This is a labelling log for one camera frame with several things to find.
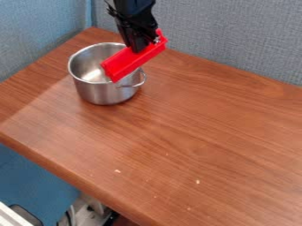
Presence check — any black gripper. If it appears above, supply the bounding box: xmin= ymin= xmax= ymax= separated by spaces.
xmin=105 ymin=0 xmax=160 ymax=53

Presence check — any stainless steel pot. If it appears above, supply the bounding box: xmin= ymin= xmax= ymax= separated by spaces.
xmin=66 ymin=42 xmax=147 ymax=105

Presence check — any grey device bottom left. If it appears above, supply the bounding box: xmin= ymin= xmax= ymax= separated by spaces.
xmin=0 ymin=201 xmax=44 ymax=226

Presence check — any red plastic block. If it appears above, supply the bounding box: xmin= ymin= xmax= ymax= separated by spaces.
xmin=100 ymin=28 xmax=167 ymax=83

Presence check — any white box under table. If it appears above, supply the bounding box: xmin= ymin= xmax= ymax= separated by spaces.
xmin=56 ymin=193 xmax=119 ymax=226

